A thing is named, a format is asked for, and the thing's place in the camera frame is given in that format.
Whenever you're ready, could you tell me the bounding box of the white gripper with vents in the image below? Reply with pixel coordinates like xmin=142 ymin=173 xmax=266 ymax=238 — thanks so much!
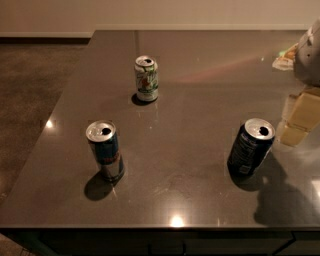
xmin=279 ymin=19 xmax=320 ymax=146

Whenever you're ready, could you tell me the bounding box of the white green 7up can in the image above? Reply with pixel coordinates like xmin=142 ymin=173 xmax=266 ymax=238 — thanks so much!
xmin=135 ymin=55 xmax=159 ymax=102

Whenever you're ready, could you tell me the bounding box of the dark blue Pepsi can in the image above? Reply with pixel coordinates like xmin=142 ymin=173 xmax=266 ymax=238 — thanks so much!
xmin=227 ymin=118 xmax=275 ymax=176

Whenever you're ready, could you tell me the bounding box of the blue silver Red Bull can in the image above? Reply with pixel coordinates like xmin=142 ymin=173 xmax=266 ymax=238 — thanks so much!
xmin=86 ymin=120 xmax=124 ymax=181

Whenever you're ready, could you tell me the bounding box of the colourful snack bag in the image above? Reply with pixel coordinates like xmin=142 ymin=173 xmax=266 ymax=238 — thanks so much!
xmin=272 ymin=44 xmax=298 ymax=71

